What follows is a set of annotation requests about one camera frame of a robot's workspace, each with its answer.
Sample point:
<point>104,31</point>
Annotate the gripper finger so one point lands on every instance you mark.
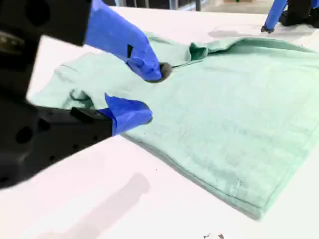
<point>124,117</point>
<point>274,15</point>
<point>117,32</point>

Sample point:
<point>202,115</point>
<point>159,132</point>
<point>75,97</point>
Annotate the pale green T-shirt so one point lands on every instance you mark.
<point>224,112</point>

